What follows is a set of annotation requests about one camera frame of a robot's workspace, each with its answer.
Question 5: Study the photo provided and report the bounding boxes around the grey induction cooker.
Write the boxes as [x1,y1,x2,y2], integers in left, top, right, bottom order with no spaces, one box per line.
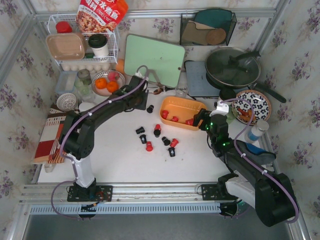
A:
[184,60,220,98]

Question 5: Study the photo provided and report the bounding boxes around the right camera mount white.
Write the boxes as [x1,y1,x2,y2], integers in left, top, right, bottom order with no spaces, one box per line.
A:
[209,100,229,117]

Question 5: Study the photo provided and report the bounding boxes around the camera mount white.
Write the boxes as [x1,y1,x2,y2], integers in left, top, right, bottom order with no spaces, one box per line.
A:
[209,100,229,117]
[135,71,149,82]

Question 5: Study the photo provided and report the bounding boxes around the orange plastic storage basket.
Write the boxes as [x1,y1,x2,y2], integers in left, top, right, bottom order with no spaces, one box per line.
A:
[159,96,207,131]

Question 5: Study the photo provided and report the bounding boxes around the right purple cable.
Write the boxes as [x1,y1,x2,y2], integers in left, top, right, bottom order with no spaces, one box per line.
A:
[219,97,300,224]

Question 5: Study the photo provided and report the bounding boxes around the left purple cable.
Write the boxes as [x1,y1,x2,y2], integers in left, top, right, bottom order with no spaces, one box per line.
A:
[51,65,151,222]

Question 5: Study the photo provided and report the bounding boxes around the fried food pieces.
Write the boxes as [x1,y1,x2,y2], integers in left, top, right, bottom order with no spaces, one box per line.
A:
[237,107,256,123]

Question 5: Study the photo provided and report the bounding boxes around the pink fruit bowl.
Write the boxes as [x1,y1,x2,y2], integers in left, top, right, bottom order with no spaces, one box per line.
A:
[91,70,126,97]

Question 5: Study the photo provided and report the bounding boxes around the metal cutting board stand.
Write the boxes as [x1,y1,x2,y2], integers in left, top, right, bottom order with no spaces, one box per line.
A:
[148,69,163,87]

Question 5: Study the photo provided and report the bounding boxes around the jar with black lid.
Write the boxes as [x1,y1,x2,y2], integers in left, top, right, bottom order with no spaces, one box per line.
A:
[218,88,237,101]

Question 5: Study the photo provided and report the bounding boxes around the pink peach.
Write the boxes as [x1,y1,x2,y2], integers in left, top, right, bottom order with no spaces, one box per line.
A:
[107,70,120,82]

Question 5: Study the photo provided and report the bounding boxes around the white wire rack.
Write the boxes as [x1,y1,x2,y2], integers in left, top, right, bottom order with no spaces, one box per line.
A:
[47,13,119,65]

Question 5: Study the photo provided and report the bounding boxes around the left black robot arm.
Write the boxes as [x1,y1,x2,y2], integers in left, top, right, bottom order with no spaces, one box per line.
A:
[59,75,148,202]

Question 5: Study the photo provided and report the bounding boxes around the copper spoon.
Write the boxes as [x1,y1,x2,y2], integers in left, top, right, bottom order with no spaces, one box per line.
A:
[153,88,163,95]

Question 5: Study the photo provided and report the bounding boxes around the grey tinted glass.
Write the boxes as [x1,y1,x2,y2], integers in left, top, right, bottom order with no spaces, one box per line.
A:
[77,69,92,86]

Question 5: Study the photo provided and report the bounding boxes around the clear bottle blue label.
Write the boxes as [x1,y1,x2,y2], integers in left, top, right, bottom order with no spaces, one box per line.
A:
[245,119,270,144]

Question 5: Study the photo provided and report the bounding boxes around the pale green glass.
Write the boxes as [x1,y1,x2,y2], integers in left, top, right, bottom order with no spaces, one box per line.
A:
[74,79,95,103]

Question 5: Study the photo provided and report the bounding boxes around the orange tangerine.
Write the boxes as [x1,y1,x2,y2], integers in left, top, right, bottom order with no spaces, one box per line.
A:
[106,81,119,94]
[95,77,108,90]

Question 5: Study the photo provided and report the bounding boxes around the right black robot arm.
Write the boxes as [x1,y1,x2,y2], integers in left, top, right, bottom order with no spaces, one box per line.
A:
[193,108,300,227]

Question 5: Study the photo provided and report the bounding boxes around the green cutting board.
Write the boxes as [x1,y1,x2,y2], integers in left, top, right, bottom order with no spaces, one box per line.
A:
[124,34,186,88]

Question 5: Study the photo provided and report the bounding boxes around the egg tray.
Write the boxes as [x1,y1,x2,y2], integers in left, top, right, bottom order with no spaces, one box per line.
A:
[61,62,115,73]

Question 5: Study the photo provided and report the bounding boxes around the left camera mount white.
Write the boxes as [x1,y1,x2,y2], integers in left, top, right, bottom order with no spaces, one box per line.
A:
[135,71,149,82]

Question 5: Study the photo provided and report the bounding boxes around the flower patterned plate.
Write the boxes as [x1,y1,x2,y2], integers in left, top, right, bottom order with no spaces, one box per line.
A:
[232,90,272,126]

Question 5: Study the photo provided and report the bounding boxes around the purple cable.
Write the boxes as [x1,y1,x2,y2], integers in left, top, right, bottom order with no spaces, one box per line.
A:
[219,97,300,224]
[51,65,151,222]

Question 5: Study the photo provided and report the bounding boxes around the black capsule numbered four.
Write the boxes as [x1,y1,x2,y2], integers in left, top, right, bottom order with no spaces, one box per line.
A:
[139,134,147,144]
[168,147,176,158]

